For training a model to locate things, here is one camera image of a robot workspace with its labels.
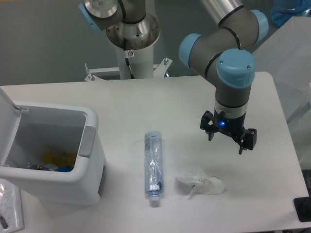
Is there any black cable on pedestal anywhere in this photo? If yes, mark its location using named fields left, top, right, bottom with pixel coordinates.
left=122, top=38, right=136, bottom=80

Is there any blue trash in can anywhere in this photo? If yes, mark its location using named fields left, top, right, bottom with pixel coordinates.
left=29, top=164, right=72, bottom=172

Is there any black device at table edge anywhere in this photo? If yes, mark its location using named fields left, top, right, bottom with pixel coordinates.
left=294, top=197, right=311, bottom=222

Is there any white trash can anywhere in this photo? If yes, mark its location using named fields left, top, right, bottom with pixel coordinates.
left=0, top=91, right=106, bottom=205

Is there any clear plastic bottle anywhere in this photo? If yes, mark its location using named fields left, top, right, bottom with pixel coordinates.
left=144, top=131, right=163, bottom=207

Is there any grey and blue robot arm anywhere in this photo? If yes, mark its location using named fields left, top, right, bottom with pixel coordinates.
left=78, top=0, right=269, bottom=151

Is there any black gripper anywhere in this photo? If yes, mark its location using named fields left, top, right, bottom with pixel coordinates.
left=200, top=110, right=257, bottom=155

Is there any plastic covered sheet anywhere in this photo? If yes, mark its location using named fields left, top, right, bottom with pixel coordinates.
left=0, top=179, right=24, bottom=233

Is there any white side table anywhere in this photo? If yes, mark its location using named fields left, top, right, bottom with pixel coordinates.
left=252, top=16, right=311, bottom=175

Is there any yellow trash in can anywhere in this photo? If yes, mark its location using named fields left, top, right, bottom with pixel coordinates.
left=43, top=152, right=76, bottom=167

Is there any white paper trash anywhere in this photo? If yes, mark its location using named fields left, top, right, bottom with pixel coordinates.
left=174, top=165, right=225, bottom=200

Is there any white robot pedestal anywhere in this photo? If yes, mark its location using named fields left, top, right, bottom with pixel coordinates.
left=106, top=13, right=160, bottom=79

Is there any blue water jug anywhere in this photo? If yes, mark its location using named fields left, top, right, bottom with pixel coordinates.
left=270, top=0, right=311, bottom=28

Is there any white pedestal base frame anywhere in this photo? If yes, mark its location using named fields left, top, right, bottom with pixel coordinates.
left=84, top=57, right=173, bottom=82

